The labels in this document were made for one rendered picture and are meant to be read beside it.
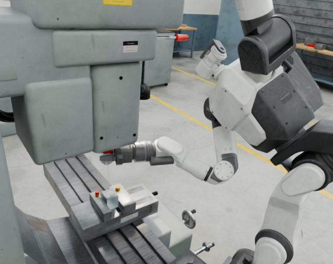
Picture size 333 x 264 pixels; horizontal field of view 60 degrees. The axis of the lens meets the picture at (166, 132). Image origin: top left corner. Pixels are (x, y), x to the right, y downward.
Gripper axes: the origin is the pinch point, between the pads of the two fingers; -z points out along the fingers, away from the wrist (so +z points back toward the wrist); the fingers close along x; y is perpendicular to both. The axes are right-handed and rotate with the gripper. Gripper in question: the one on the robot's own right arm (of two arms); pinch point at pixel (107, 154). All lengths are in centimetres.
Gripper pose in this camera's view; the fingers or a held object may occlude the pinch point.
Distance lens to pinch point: 116.1
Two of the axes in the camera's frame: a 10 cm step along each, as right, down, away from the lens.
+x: 2.7, 4.5, -8.5
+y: -0.8, 8.9, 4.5
